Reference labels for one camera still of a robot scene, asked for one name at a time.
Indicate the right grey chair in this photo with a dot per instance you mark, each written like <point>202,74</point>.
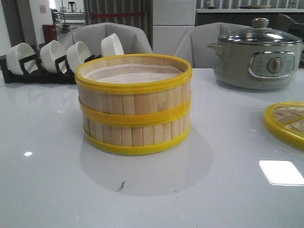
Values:
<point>193,43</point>

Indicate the white cabinet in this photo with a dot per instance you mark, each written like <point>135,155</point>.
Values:
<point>170,19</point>

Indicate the grey chair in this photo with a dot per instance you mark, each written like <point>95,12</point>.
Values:
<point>132,40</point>
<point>193,43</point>

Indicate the red bin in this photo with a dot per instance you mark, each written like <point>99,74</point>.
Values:
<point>49,32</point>

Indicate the grey electric cooking pot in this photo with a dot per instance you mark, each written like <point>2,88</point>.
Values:
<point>262,67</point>

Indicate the bamboo steamer tray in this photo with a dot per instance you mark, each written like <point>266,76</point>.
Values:
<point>137,140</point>
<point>135,105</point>

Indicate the black bowl rack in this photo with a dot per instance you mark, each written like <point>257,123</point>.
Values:
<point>63,75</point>

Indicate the left grey chair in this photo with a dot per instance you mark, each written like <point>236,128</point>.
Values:
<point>132,40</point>

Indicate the woven bamboo steamer lid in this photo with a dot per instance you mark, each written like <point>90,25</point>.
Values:
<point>286,121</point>

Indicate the glass pot lid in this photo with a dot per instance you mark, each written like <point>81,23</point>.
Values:
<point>260,34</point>

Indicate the white steamer liner cloth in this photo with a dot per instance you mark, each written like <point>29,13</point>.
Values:
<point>133,73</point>

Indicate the white bowl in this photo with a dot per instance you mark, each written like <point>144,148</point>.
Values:
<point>49,53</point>
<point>111,46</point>
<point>15,54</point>
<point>77,54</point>

